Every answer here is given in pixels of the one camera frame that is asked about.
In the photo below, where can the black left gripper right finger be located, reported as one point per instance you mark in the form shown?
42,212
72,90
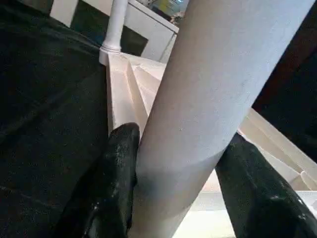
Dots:
257,193

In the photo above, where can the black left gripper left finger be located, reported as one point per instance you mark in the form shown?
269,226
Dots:
106,186

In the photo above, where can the white plastic table top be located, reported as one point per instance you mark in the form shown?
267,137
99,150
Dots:
272,148

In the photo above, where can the white plastic table leg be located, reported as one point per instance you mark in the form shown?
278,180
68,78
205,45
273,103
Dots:
210,99
115,24

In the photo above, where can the black work mat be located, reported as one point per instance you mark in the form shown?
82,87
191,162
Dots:
49,111

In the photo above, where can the white cabinet with glass doors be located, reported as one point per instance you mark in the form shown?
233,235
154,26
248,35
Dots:
153,34

